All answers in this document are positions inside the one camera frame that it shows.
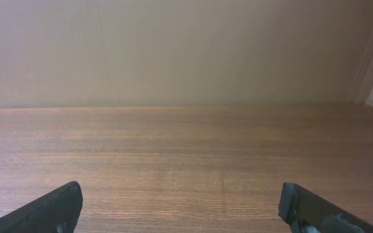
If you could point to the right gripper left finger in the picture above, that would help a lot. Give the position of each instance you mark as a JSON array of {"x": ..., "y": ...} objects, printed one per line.
[{"x": 56, "y": 211}]

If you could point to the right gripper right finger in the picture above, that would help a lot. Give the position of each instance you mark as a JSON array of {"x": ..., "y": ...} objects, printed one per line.
[{"x": 304, "y": 211}]

